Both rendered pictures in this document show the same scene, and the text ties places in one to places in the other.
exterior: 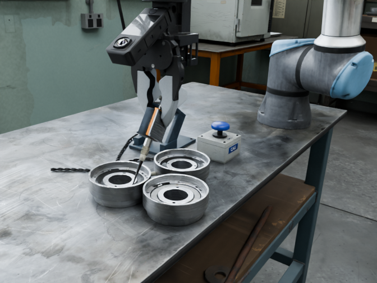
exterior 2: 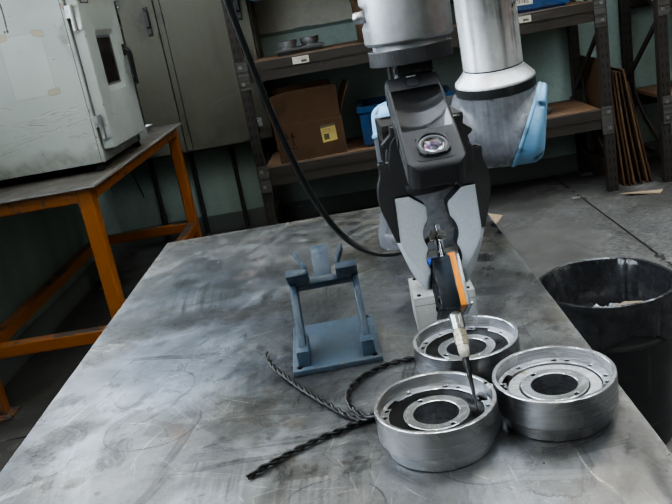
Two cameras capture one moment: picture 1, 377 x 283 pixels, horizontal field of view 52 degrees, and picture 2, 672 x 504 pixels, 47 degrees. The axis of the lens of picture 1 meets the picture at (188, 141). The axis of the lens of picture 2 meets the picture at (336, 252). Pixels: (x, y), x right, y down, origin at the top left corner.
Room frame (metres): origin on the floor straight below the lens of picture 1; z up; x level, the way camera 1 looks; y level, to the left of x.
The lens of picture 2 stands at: (0.13, 0.47, 1.17)
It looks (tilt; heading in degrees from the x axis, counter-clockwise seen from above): 17 degrees down; 329
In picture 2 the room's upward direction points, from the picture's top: 10 degrees counter-clockwise
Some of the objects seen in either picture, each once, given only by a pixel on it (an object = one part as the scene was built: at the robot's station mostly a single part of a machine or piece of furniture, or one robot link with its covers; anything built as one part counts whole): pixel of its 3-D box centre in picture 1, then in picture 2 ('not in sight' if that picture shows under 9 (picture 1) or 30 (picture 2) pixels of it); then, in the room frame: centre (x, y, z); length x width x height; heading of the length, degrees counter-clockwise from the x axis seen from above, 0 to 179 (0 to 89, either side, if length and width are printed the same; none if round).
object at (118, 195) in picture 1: (120, 183); (437, 420); (0.60, 0.11, 0.82); 0.10 x 0.10 x 0.04
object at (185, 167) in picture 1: (181, 168); (467, 354); (0.67, 0.01, 0.82); 0.10 x 0.10 x 0.04
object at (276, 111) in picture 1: (285, 104); (421, 207); (1.07, -0.27, 0.85); 0.15 x 0.15 x 0.10
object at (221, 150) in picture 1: (220, 144); (442, 297); (0.80, -0.07, 0.82); 0.08 x 0.07 x 0.05; 146
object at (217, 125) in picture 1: (219, 133); not in sight; (0.80, -0.07, 0.85); 0.04 x 0.04 x 0.05
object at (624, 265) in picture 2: not in sight; (610, 357); (1.31, -0.99, 0.21); 0.34 x 0.34 x 0.43
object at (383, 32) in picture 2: not in sight; (402, 20); (0.65, 0.05, 1.15); 0.08 x 0.08 x 0.05
